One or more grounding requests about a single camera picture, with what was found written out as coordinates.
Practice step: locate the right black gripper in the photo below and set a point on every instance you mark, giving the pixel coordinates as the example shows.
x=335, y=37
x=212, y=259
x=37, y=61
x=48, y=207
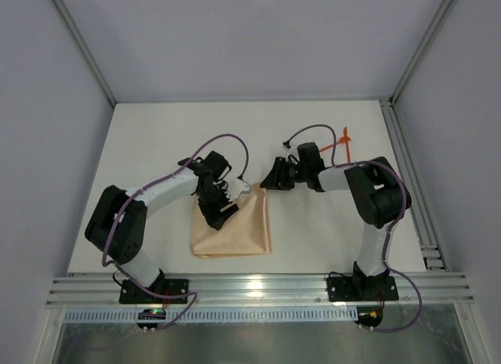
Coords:
x=279, y=174

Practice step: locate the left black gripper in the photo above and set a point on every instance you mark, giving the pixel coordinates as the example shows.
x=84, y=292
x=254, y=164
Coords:
x=218, y=209

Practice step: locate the peach cloth napkin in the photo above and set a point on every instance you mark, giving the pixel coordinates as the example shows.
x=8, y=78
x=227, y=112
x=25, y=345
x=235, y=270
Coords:
x=246, y=232

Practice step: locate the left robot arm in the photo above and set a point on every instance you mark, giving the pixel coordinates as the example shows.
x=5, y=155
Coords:
x=118, y=223

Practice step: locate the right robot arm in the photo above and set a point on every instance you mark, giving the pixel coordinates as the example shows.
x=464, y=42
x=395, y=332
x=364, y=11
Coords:
x=381, y=200

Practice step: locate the orange plastic fork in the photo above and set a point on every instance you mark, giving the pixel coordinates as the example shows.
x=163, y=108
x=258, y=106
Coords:
x=332, y=146

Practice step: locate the orange plastic knife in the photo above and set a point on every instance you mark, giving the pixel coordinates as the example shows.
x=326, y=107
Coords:
x=348, y=154

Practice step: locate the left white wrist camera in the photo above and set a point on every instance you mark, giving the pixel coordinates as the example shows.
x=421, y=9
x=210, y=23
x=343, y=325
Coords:
x=235, y=188

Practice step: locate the perforated cable tray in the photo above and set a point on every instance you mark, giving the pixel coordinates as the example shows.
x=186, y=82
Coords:
x=284, y=314

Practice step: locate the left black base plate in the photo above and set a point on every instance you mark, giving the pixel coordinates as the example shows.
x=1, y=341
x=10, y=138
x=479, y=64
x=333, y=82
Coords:
x=164, y=291

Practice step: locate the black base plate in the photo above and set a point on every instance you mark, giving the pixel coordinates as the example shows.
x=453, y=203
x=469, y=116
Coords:
x=358, y=287
x=164, y=291

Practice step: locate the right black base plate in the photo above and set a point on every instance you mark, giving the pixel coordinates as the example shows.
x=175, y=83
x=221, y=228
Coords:
x=358, y=287

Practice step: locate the aluminium front rail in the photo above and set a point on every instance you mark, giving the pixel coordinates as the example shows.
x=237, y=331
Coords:
x=98, y=289

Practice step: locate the aluminium rail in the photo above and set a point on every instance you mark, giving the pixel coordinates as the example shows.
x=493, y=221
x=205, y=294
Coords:
x=98, y=289
x=427, y=234

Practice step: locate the right side aluminium rail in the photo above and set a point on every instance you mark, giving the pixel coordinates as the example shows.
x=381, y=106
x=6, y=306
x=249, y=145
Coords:
x=427, y=234

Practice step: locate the right frame post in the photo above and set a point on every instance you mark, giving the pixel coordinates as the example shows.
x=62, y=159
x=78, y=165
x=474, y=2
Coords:
x=425, y=43

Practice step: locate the frame post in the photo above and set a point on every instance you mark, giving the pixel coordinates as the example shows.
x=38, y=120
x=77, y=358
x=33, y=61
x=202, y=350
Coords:
x=78, y=39
x=425, y=43

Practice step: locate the left frame post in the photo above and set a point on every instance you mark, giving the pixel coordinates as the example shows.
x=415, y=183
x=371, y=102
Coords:
x=78, y=39

